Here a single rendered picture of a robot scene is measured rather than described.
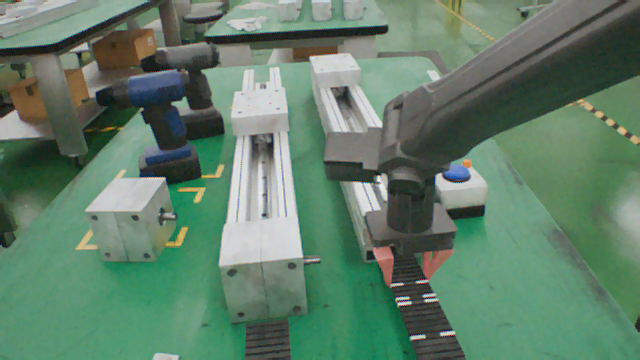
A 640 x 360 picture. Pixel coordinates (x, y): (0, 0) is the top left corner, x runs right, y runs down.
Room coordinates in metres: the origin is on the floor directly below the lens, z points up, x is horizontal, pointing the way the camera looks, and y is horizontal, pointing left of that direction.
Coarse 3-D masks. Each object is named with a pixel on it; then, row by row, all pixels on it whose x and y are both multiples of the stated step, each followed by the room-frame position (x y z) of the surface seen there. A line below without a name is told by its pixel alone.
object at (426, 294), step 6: (396, 294) 0.44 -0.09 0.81; (402, 294) 0.44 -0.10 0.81; (408, 294) 0.44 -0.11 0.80; (414, 294) 0.44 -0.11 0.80; (420, 294) 0.44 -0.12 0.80; (426, 294) 0.44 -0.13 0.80; (432, 294) 0.44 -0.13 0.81; (396, 300) 0.43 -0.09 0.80; (402, 300) 0.43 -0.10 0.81; (408, 300) 0.43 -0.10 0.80; (414, 300) 0.43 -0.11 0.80; (420, 300) 0.43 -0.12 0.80
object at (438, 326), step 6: (408, 324) 0.38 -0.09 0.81; (414, 324) 0.38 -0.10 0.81; (420, 324) 0.38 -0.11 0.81; (426, 324) 0.38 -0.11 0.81; (432, 324) 0.38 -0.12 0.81; (438, 324) 0.38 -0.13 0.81; (444, 324) 0.38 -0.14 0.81; (408, 330) 0.38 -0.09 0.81; (414, 330) 0.37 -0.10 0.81; (420, 330) 0.37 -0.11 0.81; (426, 330) 0.37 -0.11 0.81; (432, 330) 0.37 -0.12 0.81; (438, 330) 0.37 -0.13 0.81; (444, 330) 0.37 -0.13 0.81; (450, 330) 0.37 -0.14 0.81
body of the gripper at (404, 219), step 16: (400, 192) 0.46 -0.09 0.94; (432, 192) 0.46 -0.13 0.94; (400, 208) 0.46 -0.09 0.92; (416, 208) 0.45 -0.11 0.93; (432, 208) 0.46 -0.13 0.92; (368, 224) 0.48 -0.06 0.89; (384, 224) 0.47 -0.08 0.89; (400, 224) 0.46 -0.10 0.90; (416, 224) 0.45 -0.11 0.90; (432, 224) 0.47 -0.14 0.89; (448, 224) 0.46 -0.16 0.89; (384, 240) 0.44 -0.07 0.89; (400, 240) 0.45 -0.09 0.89
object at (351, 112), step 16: (320, 96) 1.08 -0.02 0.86; (336, 96) 1.12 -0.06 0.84; (352, 96) 1.05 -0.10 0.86; (320, 112) 1.11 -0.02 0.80; (336, 112) 0.94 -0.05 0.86; (352, 112) 1.03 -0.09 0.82; (368, 112) 0.92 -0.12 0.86; (336, 128) 0.85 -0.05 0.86; (352, 128) 0.91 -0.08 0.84; (384, 176) 0.72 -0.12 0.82; (352, 192) 0.64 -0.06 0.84; (368, 192) 0.60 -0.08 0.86; (384, 192) 0.64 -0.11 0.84; (352, 208) 0.64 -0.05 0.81; (368, 208) 0.55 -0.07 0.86; (384, 208) 0.59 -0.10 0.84; (368, 240) 0.55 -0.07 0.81; (368, 256) 0.55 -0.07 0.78; (416, 256) 0.55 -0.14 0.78
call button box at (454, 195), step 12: (468, 168) 0.70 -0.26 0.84; (444, 180) 0.66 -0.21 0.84; (456, 180) 0.65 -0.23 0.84; (468, 180) 0.65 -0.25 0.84; (480, 180) 0.65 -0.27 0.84; (444, 192) 0.63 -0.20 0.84; (456, 192) 0.63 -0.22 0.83; (468, 192) 0.63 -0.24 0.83; (480, 192) 0.63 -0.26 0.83; (444, 204) 0.63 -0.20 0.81; (456, 204) 0.63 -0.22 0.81; (468, 204) 0.63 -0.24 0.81; (480, 204) 0.63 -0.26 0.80; (456, 216) 0.63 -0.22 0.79; (468, 216) 0.63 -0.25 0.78
